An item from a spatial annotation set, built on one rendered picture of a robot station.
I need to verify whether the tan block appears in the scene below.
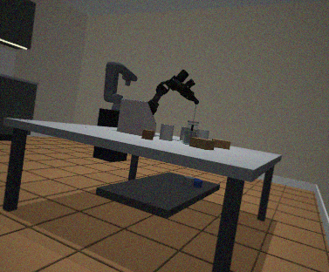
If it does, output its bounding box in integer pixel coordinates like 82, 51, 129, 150
189, 137, 215, 150
212, 139, 230, 149

